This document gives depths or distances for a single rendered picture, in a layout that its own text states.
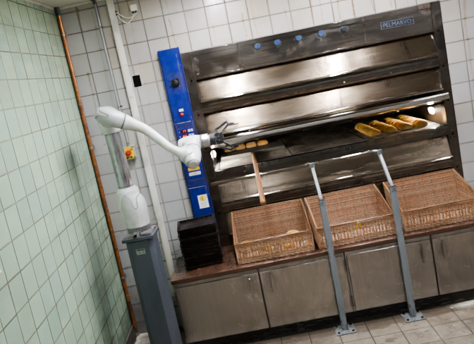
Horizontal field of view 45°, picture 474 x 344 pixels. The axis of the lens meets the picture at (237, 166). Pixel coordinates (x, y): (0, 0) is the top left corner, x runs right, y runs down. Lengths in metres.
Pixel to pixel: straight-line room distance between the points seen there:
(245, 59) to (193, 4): 0.55
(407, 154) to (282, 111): 1.01
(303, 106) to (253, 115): 0.38
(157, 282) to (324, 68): 1.96
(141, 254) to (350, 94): 1.94
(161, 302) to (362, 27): 2.43
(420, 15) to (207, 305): 2.61
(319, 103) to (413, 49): 0.80
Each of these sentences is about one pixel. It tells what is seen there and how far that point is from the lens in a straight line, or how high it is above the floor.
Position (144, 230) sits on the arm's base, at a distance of 3.70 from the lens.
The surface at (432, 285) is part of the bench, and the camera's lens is 4.27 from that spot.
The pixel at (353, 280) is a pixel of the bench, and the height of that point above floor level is 0.33.
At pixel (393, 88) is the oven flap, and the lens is 4.47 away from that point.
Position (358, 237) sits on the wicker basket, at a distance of 4.06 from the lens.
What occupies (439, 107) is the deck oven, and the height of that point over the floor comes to 1.31.
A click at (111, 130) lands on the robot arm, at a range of 3.80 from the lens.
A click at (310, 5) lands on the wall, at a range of 4.36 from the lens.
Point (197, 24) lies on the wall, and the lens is 4.32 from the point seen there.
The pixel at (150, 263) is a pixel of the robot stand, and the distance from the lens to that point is 3.73.
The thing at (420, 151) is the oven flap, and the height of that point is 1.02.
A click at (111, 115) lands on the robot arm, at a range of 3.65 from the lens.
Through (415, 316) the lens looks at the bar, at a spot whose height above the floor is 0.01.
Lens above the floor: 1.91
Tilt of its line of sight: 9 degrees down
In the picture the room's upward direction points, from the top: 12 degrees counter-clockwise
